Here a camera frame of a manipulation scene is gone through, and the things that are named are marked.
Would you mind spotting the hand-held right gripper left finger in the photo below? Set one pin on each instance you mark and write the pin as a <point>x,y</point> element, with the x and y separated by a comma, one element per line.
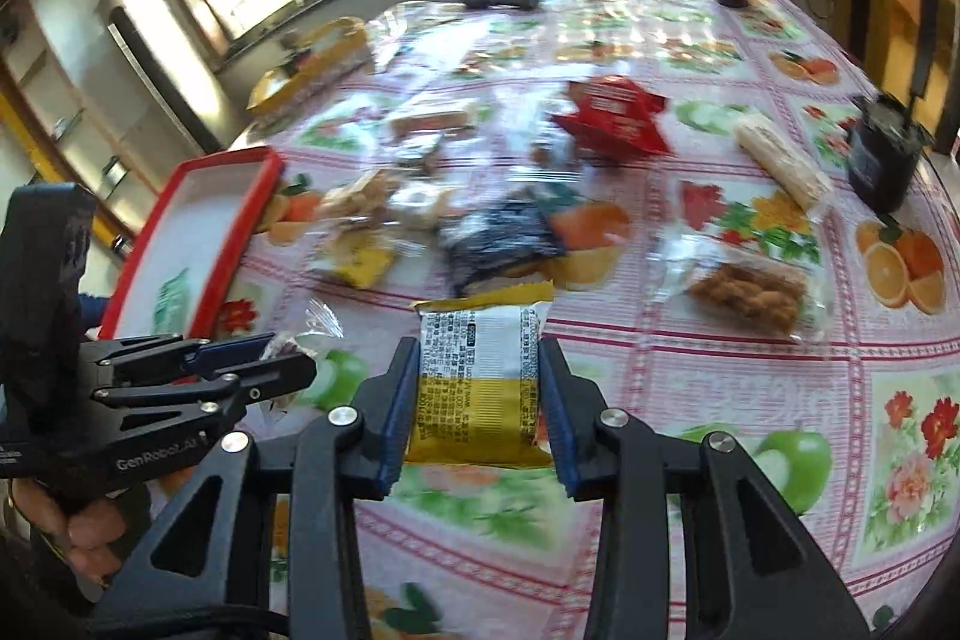
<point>397,419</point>

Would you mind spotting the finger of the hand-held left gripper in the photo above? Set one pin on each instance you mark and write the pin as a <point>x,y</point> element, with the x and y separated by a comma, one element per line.
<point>232,347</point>
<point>277,377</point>

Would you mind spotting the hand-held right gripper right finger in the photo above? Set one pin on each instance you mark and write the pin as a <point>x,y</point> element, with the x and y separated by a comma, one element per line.
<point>559,419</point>

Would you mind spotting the clear dark candy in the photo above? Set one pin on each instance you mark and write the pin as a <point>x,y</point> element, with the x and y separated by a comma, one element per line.
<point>313,319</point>

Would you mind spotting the yellow white snack packet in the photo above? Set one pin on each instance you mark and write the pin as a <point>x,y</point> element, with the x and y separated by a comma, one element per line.
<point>480,377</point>

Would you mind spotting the red rimmed white tray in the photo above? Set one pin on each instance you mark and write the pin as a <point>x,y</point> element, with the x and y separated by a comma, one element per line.
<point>195,212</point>

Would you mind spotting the dark blue snack packet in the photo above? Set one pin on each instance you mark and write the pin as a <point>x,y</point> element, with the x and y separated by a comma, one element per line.
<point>499,239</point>

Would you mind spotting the clear fried snack packet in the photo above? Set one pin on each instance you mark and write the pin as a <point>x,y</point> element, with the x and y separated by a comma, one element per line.
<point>750,295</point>

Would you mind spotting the red snack packet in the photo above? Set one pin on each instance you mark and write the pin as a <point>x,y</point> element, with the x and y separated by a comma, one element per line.
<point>611,115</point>

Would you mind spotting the long rice bar packet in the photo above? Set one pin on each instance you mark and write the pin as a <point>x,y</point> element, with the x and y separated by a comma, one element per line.
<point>780,164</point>

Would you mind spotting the person's left hand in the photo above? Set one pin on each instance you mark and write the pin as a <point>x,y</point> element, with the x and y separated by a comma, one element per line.
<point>82,527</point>

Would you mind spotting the floral plastic tablecloth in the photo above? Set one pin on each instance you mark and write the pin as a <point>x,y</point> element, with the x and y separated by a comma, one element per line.
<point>675,385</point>

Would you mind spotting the small yellow clear packet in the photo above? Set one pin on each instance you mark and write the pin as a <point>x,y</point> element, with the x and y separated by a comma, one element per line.
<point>356,261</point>

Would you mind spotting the clear biscuit packet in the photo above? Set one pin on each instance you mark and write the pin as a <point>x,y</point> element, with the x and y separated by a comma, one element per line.
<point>360,197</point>

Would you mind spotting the small white packet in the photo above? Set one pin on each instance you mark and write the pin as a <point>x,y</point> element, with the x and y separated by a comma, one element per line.
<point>420,206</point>

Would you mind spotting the green clear snack packet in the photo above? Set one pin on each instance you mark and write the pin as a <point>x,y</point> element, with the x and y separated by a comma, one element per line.
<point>559,196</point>

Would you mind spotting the small silver packet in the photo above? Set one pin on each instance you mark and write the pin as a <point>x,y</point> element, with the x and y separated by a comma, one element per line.
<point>418,153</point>

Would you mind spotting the silver refrigerator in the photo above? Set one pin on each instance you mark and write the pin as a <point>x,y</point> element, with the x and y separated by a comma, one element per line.
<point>150,48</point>

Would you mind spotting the yellow rimmed tray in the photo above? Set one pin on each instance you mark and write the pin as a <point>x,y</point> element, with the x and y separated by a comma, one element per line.
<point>315,63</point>

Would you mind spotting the sausage packet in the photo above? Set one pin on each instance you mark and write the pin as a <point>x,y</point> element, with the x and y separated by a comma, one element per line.
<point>431,120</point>

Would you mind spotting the small black box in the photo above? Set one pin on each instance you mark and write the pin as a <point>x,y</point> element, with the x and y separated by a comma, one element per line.
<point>885,156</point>

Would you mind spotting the wall shelf cabinet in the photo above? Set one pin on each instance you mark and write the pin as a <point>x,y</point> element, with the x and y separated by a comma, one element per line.
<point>52,108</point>

